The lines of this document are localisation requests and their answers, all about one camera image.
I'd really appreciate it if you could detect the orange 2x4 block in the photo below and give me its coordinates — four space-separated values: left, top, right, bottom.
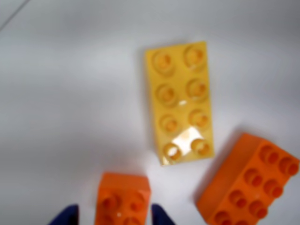
196 133 300 225

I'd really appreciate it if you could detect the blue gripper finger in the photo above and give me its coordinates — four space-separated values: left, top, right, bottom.
151 203 179 225
48 204 80 225

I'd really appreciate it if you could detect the yellow 2x4 block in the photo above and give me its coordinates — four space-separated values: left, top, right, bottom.
143 41 215 166

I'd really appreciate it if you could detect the orange 2x2 block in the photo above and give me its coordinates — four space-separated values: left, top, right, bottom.
94 172 152 225

